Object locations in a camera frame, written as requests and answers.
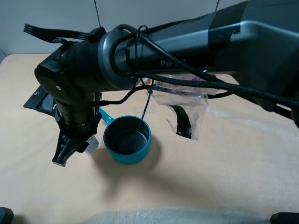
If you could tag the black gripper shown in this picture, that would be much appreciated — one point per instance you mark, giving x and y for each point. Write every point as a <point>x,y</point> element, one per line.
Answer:
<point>77,123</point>

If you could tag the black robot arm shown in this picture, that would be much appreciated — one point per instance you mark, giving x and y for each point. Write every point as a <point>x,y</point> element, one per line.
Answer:
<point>250,49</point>

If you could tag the teal saucepan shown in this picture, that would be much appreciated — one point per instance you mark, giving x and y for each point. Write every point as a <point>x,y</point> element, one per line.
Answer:
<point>127,138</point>

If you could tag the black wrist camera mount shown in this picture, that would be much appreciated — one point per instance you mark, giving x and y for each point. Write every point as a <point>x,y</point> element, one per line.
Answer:
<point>38,101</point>

